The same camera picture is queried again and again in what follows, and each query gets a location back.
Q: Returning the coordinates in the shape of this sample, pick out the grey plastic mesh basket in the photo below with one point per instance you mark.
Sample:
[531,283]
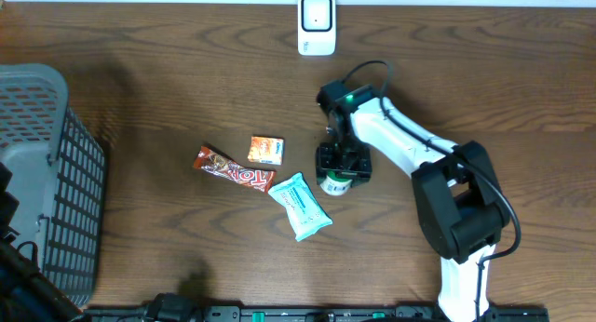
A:
[58,177]

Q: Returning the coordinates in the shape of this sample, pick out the white barcode scanner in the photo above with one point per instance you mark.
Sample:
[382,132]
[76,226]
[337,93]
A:
[316,27]

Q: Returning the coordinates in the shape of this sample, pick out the orange tissue pack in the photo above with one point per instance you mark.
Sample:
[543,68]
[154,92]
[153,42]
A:
[266,150]

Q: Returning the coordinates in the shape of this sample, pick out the teal wet wipes pack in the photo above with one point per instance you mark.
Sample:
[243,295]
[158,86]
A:
[305,214]

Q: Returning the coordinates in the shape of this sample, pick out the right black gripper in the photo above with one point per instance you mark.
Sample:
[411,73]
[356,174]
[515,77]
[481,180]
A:
[323,159]

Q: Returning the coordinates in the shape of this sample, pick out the red chocolate bar wrapper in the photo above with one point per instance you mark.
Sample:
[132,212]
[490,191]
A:
[223,167]

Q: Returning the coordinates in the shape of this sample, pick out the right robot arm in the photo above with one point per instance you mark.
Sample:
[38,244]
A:
[459,203]

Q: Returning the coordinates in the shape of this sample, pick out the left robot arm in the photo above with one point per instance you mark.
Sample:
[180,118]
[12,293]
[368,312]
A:
[27,295]

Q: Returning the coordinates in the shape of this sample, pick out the green lid seasoning jar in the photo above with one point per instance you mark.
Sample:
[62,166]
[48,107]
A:
[334,185]

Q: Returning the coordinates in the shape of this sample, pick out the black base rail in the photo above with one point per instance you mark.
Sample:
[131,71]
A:
[337,314]

